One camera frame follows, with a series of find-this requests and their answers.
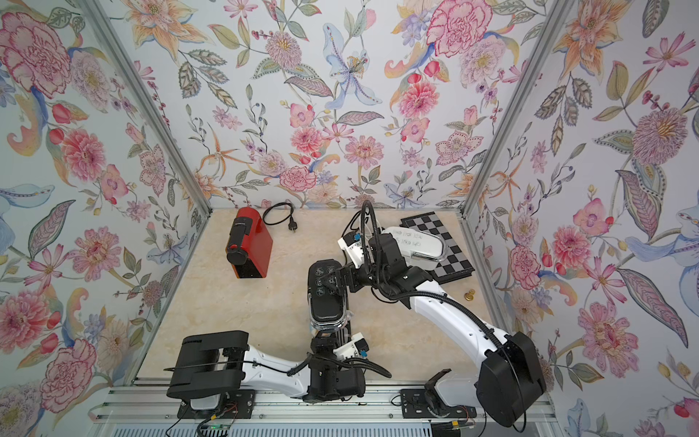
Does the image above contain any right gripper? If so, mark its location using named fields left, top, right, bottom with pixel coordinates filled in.
left=323, top=259, right=392, bottom=298

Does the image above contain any black coffee machine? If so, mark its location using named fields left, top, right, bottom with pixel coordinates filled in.
left=307, top=260, right=349, bottom=332

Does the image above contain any white coffee machine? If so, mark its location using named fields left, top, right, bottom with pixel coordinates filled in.
left=382, top=227, right=447, bottom=265

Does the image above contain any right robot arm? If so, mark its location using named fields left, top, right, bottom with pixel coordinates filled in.
left=320, top=201, right=546, bottom=427

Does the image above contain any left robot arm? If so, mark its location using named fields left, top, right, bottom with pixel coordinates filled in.
left=167, top=331, right=369, bottom=403

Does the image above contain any red coffee machine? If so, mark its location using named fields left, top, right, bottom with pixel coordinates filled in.
left=226, top=207, right=273, bottom=279

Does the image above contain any black white chessboard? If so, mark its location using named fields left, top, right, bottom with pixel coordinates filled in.
left=400, top=211, right=474, bottom=284

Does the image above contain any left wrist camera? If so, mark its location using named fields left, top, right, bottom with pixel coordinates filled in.
left=333, top=333, right=370, bottom=361

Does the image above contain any black power cable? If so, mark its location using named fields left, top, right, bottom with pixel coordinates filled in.
left=343, top=206, right=372, bottom=233

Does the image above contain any red machine black cable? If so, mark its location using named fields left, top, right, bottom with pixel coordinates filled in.
left=262, top=201, right=300, bottom=233

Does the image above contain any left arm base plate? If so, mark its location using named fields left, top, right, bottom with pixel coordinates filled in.
left=177, top=390, right=256, bottom=421

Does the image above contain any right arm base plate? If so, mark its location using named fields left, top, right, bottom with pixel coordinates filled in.
left=391, top=388, right=477, bottom=421

